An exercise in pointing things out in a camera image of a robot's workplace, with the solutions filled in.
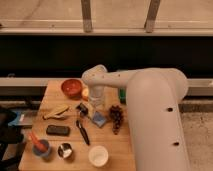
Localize red bowl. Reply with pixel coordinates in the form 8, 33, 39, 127
61, 79, 82, 98

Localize small metal cup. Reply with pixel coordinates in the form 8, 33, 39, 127
58, 143, 73, 159

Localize blue sponge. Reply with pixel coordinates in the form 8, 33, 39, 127
92, 112, 107, 128

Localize green tray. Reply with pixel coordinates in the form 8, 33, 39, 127
118, 89, 126, 104

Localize small black clip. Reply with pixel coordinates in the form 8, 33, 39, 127
76, 103, 88, 115

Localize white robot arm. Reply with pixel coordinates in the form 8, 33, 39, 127
82, 65, 191, 171

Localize bunch of dark grapes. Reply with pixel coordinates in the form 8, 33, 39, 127
109, 106, 124, 135

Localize apple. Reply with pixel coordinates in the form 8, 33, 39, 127
81, 88, 89, 101

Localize blue cup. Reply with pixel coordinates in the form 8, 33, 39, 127
32, 139, 51, 159

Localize black handled tool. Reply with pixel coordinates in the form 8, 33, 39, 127
76, 118, 90, 146

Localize black rectangular case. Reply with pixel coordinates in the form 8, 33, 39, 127
46, 125, 70, 136

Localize white cup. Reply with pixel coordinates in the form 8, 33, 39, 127
88, 146, 109, 167

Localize orange carrot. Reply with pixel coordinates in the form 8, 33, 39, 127
29, 132, 47, 153

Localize black chair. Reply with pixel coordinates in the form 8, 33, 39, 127
0, 106, 24, 171

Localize banana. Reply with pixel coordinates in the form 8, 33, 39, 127
43, 105, 69, 120

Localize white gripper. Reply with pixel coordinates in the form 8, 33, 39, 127
88, 87, 105, 114

